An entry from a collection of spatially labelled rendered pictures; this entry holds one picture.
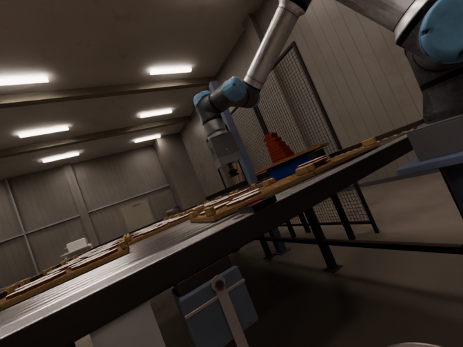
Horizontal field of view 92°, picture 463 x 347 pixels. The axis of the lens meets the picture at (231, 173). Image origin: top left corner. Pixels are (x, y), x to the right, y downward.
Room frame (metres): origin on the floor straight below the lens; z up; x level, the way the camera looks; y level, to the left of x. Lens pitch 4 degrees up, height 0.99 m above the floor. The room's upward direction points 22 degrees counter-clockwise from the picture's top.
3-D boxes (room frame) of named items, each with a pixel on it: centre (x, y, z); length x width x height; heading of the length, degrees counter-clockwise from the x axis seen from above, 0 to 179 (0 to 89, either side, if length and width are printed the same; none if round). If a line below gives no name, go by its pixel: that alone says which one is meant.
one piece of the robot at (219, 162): (0.81, -0.01, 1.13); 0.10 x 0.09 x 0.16; 19
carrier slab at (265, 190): (0.89, -0.02, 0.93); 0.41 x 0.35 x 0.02; 114
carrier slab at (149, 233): (1.36, 0.50, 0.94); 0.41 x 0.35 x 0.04; 117
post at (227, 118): (2.94, -0.22, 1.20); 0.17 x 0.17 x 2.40; 28
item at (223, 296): (0.50, 0.14, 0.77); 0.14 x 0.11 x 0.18; 118
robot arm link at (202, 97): (0.79, -0.01, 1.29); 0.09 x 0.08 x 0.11; 55
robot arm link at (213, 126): (0.80, -0.01, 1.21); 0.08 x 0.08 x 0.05
